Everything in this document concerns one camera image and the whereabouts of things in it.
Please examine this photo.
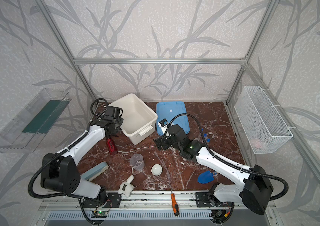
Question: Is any pink object in basket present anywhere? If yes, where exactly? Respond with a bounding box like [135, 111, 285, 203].
[250, 138, 264, 150]

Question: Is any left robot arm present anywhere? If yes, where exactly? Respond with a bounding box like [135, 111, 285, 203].
[27, 98, 124, 203]

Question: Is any clear wall shelf green mat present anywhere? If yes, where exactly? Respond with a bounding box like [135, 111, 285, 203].
[0, 88, 71, 153]

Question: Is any clear plastic measuring beaker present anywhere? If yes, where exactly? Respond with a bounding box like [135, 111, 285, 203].
[130, 153, 145, 171]

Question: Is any light blue stapler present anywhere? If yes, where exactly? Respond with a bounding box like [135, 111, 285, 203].
[81, 162, 109, 181]

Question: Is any left circuit board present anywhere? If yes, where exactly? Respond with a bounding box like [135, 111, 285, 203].
[91, 211, 109, 218]

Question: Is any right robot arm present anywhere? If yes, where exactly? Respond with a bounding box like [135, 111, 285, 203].
[154, 119, 289, 215]

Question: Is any orange handled screwdriver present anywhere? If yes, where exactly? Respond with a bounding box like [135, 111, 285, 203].
[171, 192, 180, 217]

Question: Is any white plastic storage bin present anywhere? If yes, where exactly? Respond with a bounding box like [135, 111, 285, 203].
[110, 93, 158, 145]

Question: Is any blue plastic bin lid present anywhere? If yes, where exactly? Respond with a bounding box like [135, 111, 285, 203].
[156, 101, 190, 136]

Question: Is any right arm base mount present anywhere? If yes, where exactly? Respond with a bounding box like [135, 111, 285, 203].
[192, 192, 234, 209]

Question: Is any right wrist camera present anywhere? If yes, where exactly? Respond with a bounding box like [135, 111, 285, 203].
[158, 119, 168, 136]

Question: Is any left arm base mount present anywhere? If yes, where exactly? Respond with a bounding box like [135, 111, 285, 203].
[82, 192, 121, 208]

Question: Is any small white ceramic bowl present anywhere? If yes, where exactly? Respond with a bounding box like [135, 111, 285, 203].
[151, 164, 163, 176]

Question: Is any blue garden trowel wooden handle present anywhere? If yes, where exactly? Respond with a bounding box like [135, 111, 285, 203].
[197, 170, 218, 184]

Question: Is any white wire mesh basket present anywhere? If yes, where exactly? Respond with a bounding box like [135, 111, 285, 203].
[234, 86, 293, 154]

